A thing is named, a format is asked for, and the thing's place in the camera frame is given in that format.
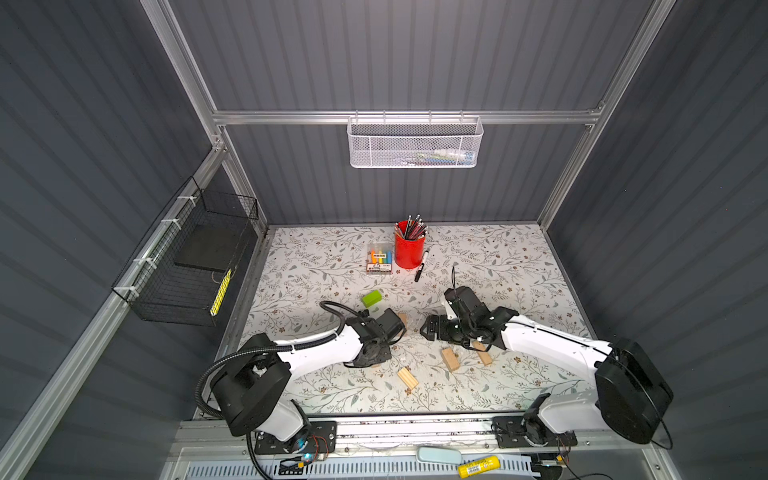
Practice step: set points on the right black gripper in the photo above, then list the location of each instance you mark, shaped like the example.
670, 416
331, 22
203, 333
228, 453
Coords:
440, 329

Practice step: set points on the black wire wall basket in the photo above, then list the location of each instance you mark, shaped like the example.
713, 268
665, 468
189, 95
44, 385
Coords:
176, 279

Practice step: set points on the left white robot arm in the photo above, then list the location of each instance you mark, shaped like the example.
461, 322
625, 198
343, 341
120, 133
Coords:
247, 388

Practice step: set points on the green block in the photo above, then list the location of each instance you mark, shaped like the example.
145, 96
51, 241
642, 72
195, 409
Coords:
372, 298

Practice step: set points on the light blue eraser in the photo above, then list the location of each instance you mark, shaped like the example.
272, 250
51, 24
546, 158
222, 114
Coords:
439, 455

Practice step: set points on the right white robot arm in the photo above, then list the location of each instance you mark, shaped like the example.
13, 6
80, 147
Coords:
626, 393

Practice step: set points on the black marker pen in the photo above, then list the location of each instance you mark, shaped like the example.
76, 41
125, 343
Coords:
420, 268

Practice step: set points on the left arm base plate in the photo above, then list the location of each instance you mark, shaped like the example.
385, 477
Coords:
318, 438

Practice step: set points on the yellow glue stick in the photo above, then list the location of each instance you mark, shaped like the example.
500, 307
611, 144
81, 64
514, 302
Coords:
479, 466

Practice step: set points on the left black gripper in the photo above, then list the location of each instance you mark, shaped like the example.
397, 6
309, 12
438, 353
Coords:
385, 357

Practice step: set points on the white vented cable duct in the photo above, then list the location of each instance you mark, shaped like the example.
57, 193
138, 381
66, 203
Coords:
334, 468

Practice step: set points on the white wire mesh basket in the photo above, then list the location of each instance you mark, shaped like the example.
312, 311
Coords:
420, 142

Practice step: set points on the ridged wood block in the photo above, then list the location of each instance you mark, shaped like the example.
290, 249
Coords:
407, 377

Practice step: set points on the clear box coloured chalks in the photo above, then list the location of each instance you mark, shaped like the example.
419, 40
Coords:
379, 258

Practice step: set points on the yellow ruler in basket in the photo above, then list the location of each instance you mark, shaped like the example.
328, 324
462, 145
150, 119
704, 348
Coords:
221, 293

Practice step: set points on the red pencil cup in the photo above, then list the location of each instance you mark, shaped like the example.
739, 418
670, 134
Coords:
408, 253

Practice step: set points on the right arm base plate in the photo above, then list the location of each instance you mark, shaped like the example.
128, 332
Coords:
518, 432

